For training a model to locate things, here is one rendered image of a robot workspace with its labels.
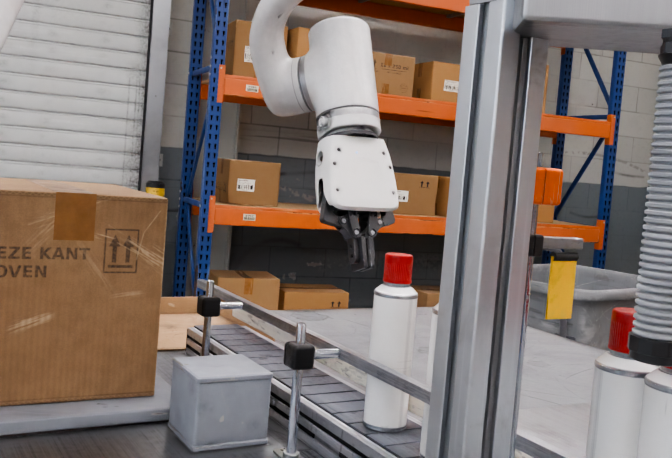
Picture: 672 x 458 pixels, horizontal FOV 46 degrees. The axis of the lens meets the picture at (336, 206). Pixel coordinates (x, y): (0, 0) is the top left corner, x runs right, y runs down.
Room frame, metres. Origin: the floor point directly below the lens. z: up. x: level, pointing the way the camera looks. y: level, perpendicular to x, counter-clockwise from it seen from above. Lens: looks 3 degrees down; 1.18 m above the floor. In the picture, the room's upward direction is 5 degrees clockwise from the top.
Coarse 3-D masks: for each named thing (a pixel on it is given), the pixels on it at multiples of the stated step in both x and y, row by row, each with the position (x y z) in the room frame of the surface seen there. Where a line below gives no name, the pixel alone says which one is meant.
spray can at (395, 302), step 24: (384, 264) 0.93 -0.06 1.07; (408, 264) 0.92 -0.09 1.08; (384, 288) 0.92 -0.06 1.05; (408, 288) 0.92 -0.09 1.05; (384, 312) 0.91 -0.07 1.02; (408, 312) 0.91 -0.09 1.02; (384, 336) 0.91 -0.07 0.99; (408, 336) 0.91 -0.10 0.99; (384, 360) 0.91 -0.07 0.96; (408, 360) 0.91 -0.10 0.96; (384, 384) 0.90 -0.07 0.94; (384, 408) 0.90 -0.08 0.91
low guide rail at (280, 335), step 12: (240, 312) 1.40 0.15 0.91; (252, 324) 1.35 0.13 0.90; (264, 324) 1.31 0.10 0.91; (276, 336) 1.27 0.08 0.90; (288, 336) 1.23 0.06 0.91; (324, 360) 1.13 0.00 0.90; (336, 360) 1.10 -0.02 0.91; (348, 372) 1.07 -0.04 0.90; (360, 372) 1.04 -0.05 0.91; (360, 384) 1.04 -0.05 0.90; (408, 408) 0.95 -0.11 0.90; (420, 408) 0.92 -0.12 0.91; (516, 456) 0.78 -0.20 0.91; (528, 456) 0.77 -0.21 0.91
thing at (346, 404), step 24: (216, 336) 1.32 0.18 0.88; (240, 336) 1.33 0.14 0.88; (264, 360) 1.19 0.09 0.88; (288, 384) 1.07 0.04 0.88; (312, 384) 1.08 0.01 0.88; (336, 384) 1.09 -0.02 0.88; (336, 408) 0.98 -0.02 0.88; (360, 408) 0.99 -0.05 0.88; (360, 432) 0.90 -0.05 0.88; (384, 432) 0.91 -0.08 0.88; (408, 432) 0.91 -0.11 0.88; (408, 456) 0.83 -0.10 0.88
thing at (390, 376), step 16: (272, 320) 1.12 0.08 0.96; (288, 320) 1.10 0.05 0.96; (320, 336) 1.01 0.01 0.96; (352, 352) 0.94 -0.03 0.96; (368, 368) 0.90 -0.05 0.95; (384, 368) 0.88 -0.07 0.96; (400, 384) 0.84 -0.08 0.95; (416, 384) 0.82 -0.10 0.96; (528, 448) 0.67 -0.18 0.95; (544, 448) 0.66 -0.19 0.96
